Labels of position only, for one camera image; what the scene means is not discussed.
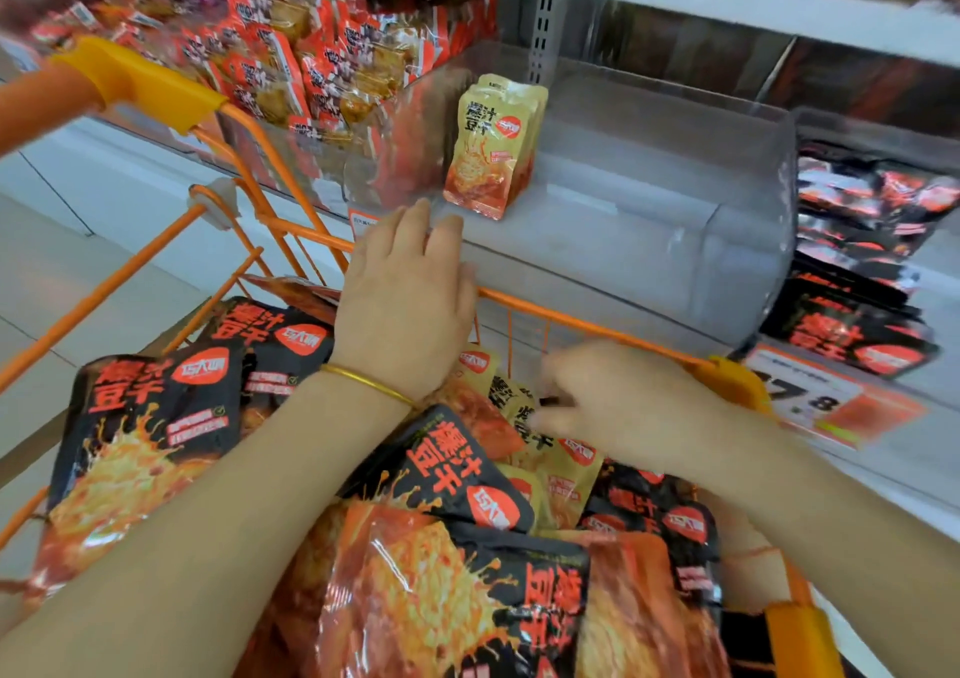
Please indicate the person's right hand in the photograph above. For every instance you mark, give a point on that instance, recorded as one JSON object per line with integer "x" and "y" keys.
{"x": 638, "y": 400}

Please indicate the pile of red tan packets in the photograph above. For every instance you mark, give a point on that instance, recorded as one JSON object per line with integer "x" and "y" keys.
{"x": 300, "y": 48}

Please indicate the orange shopping cart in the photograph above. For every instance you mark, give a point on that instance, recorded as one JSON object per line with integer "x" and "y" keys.
{"x": 143, "y": 85}

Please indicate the person's left hand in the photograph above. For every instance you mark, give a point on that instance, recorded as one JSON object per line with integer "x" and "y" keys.
{"x": 405, "y": 310}

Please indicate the person's right leg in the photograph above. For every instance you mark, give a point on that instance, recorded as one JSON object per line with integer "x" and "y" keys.
{"x": 750, "y": 550}

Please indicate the row of black orange snacks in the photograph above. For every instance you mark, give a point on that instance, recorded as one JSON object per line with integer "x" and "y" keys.
{"x": 870, "y": 250}

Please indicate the person's left forearm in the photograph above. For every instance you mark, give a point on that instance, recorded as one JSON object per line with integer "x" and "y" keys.
{"x": 165, "y": 550}

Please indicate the pile of black orange snacks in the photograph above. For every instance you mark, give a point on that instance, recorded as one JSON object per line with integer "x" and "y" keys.
{"x": 420, "y": 580}

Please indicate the person's right forearm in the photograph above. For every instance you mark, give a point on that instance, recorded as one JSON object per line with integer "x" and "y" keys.
{"x": 855, "y": 550}

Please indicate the black shorts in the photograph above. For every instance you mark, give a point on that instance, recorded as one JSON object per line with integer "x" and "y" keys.
{"x": 795, "y": 648}

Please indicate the orange price tag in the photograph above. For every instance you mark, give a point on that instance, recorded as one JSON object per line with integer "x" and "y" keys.
{"x": 810, "y": 393}
{"x": 365, "y": 222}

